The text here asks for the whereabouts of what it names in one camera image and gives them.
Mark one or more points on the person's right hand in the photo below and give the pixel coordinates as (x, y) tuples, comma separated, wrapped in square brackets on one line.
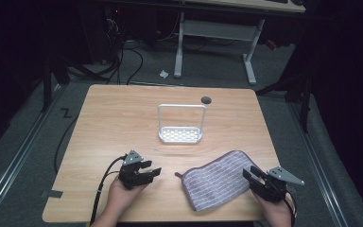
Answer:
[(276, 210)]

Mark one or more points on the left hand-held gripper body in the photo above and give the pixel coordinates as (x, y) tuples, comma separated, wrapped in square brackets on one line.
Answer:
[(129, 174)]

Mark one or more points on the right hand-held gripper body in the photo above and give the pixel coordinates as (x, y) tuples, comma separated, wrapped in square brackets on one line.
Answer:
[(275, 184)]

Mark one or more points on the black metal stand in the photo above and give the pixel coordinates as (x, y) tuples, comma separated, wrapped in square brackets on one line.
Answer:
[(52, 75), (291, 91)]

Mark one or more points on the black round table grommet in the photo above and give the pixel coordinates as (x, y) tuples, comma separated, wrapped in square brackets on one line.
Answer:
[(206, 100)]

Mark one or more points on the white crumpled paper scrap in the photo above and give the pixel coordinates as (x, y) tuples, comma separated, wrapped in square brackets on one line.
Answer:
[(163, 74)]

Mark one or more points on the grey striped cloth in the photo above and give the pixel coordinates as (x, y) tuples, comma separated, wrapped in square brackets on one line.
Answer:
[(216, 183)]

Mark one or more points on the white desk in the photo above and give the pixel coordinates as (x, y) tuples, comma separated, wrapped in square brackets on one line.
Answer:
[(220, 30)]

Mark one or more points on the grey tape piece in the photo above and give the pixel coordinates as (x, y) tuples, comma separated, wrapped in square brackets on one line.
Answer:
[(54, 194)]

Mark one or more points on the person's left hand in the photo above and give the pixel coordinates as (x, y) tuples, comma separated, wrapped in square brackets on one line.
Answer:
[(123, 197)]

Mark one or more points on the white towel rack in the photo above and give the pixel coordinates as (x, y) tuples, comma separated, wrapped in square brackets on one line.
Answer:
[(180, 134)]

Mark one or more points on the metal floor rail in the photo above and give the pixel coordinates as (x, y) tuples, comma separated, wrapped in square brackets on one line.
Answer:
[(11, 164), (319, 164)]

